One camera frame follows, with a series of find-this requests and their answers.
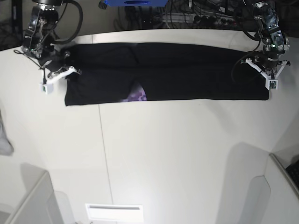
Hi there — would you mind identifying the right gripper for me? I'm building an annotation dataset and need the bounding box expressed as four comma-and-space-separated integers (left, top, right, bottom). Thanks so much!
38, 50, 82, 84

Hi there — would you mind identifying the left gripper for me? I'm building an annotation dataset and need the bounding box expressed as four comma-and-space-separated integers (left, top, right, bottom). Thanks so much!
242, 52, 291, 80

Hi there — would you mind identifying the black T-shirt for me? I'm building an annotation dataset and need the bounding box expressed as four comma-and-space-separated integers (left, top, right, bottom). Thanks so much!
64, 43, 269, 106

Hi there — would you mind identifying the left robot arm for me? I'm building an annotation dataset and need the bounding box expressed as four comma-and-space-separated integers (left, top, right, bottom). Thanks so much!
242, 0, 291, 84

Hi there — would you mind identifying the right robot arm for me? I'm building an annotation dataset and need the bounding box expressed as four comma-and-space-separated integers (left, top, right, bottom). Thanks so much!
14, 0, 83, 85

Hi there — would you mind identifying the blue plastic box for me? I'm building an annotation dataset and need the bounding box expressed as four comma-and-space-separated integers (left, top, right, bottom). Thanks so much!
99, 0, 168, 10

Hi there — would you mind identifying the black keyboard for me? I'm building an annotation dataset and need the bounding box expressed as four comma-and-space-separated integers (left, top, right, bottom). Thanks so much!
286, 162, 299, 187

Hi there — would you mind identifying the grey partition right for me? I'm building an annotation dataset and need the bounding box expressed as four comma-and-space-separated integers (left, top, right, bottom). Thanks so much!
244, 154, 299, 224

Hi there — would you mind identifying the grey partition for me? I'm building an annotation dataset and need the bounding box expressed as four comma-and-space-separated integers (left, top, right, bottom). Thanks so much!
244, 154, 299, 224
0, 163, 75, 224

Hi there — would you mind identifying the grey partition left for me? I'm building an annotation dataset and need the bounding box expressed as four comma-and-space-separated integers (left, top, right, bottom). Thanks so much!
0, 163, 75, 224

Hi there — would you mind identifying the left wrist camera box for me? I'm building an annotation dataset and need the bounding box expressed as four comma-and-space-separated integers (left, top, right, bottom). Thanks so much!
265, 79, 278, 90

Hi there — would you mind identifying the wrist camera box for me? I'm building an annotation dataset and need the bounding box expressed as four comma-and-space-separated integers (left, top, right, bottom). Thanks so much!
40, 83, 54, 95
265, 79, 278, 90

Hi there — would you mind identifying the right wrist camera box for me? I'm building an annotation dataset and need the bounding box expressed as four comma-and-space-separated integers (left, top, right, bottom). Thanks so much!
40, 83, 54, 95

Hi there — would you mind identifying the black cabinet post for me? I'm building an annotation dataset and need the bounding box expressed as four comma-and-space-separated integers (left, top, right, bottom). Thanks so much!
11, 0, 23, 42

